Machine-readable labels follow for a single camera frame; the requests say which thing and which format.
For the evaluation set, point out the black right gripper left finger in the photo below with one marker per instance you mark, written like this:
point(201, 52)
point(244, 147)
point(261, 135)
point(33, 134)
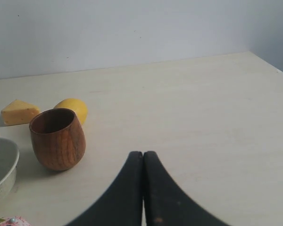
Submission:
point(121, 203)

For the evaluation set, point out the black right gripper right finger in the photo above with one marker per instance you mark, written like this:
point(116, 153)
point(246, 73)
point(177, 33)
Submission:
point(166, 204)

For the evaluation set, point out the brown wooden cup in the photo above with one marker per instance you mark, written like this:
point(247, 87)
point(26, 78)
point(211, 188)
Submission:
point(57, 138)

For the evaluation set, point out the pink strawberry cupcake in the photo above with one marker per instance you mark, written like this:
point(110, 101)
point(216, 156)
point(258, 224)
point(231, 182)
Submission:
point(14, 221)

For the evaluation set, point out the yellow lemon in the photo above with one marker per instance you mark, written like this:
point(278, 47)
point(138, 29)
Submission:
point(76, 105)

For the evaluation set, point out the white ceramic bowl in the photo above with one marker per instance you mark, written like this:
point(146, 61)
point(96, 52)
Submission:
point(9, 156)

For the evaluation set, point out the yellow cheese wedge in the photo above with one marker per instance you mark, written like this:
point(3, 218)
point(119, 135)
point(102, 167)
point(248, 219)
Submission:
point(19, 112)

